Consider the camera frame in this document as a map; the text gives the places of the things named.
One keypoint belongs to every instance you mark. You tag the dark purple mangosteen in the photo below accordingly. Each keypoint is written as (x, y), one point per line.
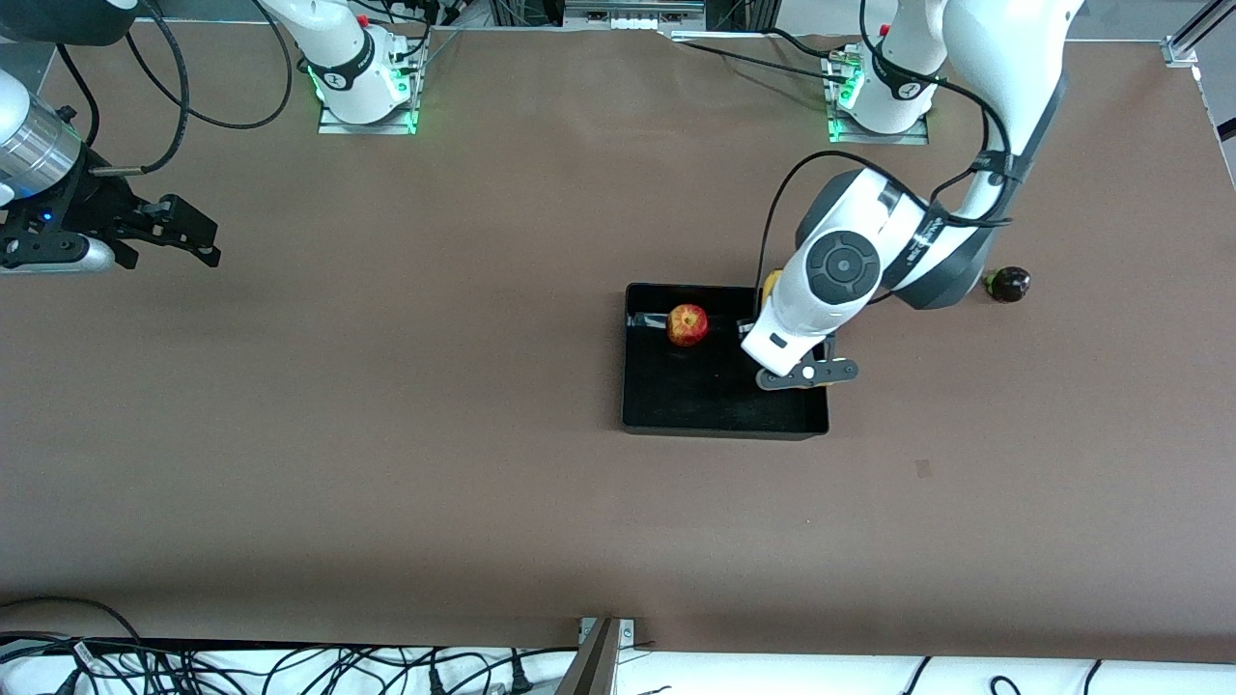
(1009, 285)

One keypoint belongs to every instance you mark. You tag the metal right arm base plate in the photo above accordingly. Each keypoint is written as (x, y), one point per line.
(372, 126)

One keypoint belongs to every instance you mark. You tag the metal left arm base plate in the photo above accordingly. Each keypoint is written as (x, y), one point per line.
(884, 138)

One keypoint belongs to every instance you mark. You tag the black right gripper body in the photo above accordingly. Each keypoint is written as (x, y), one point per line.
(94, 205)

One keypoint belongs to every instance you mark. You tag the red yellow apple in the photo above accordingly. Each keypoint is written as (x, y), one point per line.
(687, 324)

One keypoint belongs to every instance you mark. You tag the black plastic box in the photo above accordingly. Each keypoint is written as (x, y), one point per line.
(705, 396)

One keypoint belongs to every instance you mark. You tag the dark metal post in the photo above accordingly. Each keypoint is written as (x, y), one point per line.
(594, 666)

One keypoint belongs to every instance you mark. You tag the white power strip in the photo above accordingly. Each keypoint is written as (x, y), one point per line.
(632, 14)

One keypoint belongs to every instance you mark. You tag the metal corner bracket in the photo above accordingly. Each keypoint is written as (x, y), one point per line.
(628, 632)

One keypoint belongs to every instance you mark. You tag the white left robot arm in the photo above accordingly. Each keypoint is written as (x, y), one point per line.
(840, 270)

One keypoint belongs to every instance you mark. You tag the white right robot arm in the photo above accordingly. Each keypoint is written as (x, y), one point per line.
(338, 48)

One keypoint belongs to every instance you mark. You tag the yellow banana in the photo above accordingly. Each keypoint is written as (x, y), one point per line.
(772, 287)

